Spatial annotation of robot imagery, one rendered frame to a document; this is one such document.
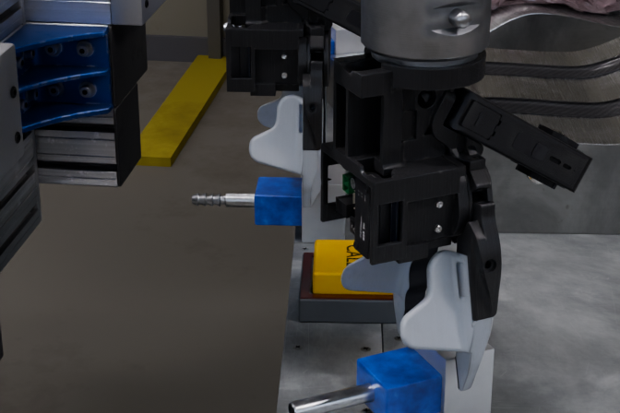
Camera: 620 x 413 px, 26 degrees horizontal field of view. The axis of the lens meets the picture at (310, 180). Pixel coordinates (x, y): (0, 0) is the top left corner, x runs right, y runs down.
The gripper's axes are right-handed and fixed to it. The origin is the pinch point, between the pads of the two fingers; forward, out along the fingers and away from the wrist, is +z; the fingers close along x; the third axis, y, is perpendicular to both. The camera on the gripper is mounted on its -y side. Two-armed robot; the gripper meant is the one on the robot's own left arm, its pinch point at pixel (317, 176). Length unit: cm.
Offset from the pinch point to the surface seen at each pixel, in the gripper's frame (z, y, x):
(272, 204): 1.7, 3.7, 2.2
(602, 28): -2.4, -29.5, -38.2
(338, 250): 1.3, -2.0, 11.6
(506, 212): 3.0, -16.0, -0.2
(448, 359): -0.4, -9.5, 30.7
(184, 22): 73, 55, -302
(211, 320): 85, 26, -130
